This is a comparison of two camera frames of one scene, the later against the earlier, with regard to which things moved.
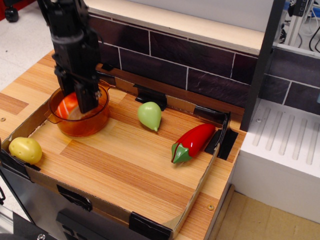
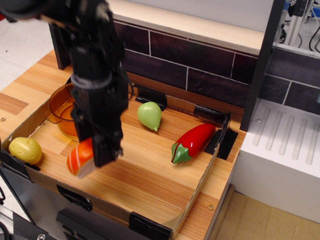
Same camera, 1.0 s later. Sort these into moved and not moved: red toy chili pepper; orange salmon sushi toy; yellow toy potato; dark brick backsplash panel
Moved: orange salmon sushi toy
Not moved: yellow toy potato; dark brick backsplash panel; red toy chili pepper
